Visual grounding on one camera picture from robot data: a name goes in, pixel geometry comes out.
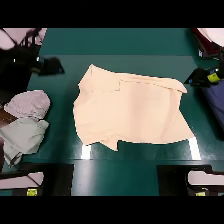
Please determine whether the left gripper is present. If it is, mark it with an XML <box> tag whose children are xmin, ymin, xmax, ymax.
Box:
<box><xmin>37</xmin><ymin>56</ymin><xmax>65</xmax><ymax>77</ymax></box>

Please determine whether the pale green garment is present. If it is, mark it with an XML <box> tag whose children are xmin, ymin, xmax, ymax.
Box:
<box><xmin>0</xmin><ymin>117</ymin><xmax>50</xmax><ymax>168</ymax></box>

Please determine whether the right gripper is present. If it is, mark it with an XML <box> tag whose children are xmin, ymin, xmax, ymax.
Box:
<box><xmin>183</xmin><ymin>67</ymin><xmax>215</xmax><ymax>88</ymax></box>

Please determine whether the grey speckled garment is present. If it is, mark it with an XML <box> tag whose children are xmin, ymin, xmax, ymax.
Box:
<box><xmin>3</xmin><ymin>89</ymin><xmax>52</xmax><ymax>121</ymax></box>

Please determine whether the cream shirt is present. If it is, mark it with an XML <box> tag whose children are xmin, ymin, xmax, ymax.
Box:
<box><xmin>72</xmin><ymin>63</ymin><xmax>196</xmax><ymax>152</ymax></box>

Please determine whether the blue garment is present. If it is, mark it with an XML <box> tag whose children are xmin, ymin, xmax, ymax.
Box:
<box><xmin>199</xmin><ymin>79</ymin><xmax>224</xmax><ymax>135</ymax></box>

